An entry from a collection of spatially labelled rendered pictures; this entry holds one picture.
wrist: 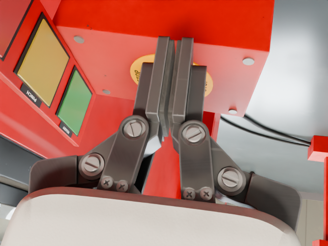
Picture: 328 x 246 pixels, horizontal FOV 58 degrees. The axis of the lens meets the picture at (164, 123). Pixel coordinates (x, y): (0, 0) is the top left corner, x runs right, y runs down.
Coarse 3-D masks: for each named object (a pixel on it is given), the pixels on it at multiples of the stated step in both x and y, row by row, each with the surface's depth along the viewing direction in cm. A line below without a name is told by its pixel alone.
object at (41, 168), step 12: (72, 156) 12; (36, 168) 12; (48, 168) 12; (60, 168) 12; (72, 168) 12; (36, 180) 12; (48, 180) 12; (60, 180) 12; (72, 180) 12; (84, 180) 12
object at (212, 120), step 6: (204, 114) 154; (210, 114) 153; (216, 114) 159; (204, 120) 152; (210, 120) 152; (216, 120) 161; (210, 126) 150; (216, 126) 163; (210, 132) 149; (216, 132) 166; (216, 138) 169; (180, 192) 140; (180, 198) 138
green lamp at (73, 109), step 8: (72, 80) 25; (80, 80) 27; (72, 88) 26; (80, 88) 27; (72, 96) 26; (80, 96) 27; (88, 96) 29; (64, 104) 25; (72, 104) 26; (80, 104) 28; (64, 112) 25; (72, 112) 26; (80, 112) 28; (64, 120) 25; (72, 120) 27; (80, 120) 28; (72, 128) 27
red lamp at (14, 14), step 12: (0, 0) 16; (12, 0) 17; (24, 0) 18; (0, 12) 16; (12, 12) 17; (24, 12) 18; (0, 24) 16; (12, 24) 17; (0, 36) 16; (12, 36) 17; (0, 48) 17
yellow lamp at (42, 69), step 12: (36, 36) 20; (48, 36) 21; (36, 48) 20; (48, 48) 21; (60, 48) 23; (24, 60) 19; (36, 60) 20; (48, 60) 21; (60, 60) 23; (24, 72) 19; (36, 72) 20; (48, 72) 22; (60, 72) 23; (36, 84) 20; (48, 84) 22; (48, 96) 22
